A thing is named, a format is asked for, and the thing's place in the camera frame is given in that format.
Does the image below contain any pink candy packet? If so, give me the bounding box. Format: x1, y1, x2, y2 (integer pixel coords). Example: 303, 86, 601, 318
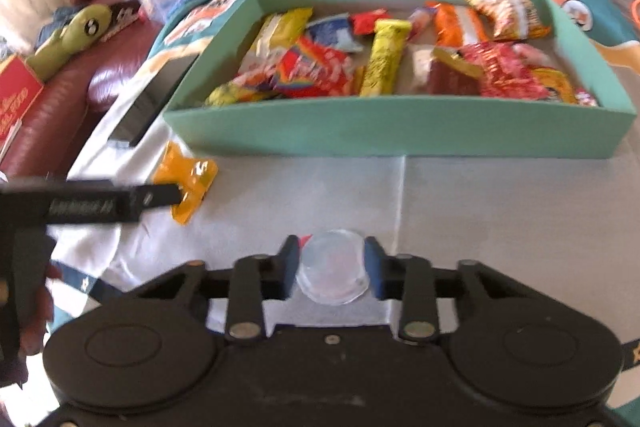
514, 44, 552, 68

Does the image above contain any red rainbow candy packet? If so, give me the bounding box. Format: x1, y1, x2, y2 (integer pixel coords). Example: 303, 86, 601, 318
271, 36, 357, 98

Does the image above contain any black patterned strip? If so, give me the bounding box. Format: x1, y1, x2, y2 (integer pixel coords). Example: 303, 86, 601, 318
99, 0, 145, 44

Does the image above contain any red cardboard box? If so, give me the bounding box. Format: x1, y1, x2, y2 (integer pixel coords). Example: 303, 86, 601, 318
0, 54, 46, 160

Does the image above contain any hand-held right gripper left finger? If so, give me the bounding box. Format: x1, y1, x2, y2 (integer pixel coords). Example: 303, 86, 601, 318
124, 235, 302, 346

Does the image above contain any orange long snack packet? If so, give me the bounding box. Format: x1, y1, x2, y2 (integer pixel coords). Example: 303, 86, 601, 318
431, 1, 490, 48

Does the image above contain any yellow chips packet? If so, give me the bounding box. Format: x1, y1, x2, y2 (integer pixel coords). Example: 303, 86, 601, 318
204, 81, 282, 108

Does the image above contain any shiny red snack packet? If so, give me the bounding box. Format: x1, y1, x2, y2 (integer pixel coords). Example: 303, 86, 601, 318
459, 41, 550, 100

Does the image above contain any clear jelly cup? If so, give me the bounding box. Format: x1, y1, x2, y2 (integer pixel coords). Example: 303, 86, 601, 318
295, 229, 372, 307

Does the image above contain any teal cardboard box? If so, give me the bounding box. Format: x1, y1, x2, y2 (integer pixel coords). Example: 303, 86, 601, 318
162, 0, 638, 160

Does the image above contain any blue snack packet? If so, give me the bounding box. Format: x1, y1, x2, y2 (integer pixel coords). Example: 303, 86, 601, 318
306, 14, 365, 54

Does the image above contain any yellow biscuit packet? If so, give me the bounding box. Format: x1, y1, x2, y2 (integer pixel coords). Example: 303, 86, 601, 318
531, 67, 579, 104

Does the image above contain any yellow long snack bar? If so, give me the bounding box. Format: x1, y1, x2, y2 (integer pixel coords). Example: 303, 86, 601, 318
359, 19, 413, 98

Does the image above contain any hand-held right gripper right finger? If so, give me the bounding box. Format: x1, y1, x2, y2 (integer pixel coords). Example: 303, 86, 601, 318
363, 236, 523, 344

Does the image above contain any gold yellow snack packet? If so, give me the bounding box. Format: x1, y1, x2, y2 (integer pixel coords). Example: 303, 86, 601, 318
239, 7, 315, 78

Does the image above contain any green plush toy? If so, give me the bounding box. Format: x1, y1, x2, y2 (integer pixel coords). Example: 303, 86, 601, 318
26, 4, 114, 82

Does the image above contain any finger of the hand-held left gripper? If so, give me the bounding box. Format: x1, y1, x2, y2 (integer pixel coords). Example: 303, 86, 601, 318
131, 183, 182, 210

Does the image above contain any orange yellow snack packet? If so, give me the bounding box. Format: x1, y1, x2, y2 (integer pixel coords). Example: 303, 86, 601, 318
152, 141, 219, 226

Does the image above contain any brown snack packet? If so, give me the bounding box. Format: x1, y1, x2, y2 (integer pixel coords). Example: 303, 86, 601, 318
426, 48, 485, 96

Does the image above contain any orange speckled snack bag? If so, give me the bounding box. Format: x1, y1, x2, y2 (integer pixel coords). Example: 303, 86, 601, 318
464, 0, 552, 42

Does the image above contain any clear packet white snack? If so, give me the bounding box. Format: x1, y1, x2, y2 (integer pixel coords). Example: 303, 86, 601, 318
400, 44, 435, 96

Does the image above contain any black smartphone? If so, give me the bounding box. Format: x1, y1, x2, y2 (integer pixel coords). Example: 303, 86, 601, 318
106, 53, 202, 148

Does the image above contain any person's left hand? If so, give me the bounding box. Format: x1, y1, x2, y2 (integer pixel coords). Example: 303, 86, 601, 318
19, 263, 65, 358

